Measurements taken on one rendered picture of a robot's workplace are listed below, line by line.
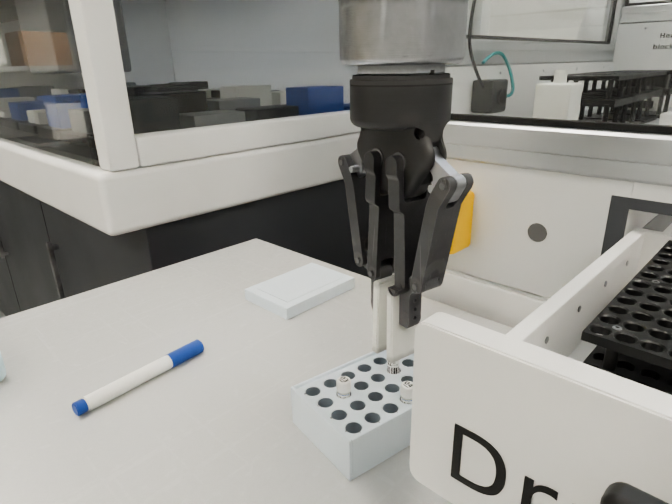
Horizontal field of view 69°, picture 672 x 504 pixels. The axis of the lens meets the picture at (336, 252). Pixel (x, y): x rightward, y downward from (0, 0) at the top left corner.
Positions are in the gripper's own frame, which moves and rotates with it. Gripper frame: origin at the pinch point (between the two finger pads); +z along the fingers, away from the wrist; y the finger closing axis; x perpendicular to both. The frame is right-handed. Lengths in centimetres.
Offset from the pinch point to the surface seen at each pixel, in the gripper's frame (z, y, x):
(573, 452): -4.4, -20.2, 7.6
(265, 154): -4, 60, -20
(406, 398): 4.9, -4.2, 2.4
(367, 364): 5.4, 2.1, 1.3
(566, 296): -4.5, -11.5, -6.4
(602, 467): -4.3, -21.4, 7.4
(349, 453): 6.1, -5.2, 9.0
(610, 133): -14.0, -4.2, -23.7
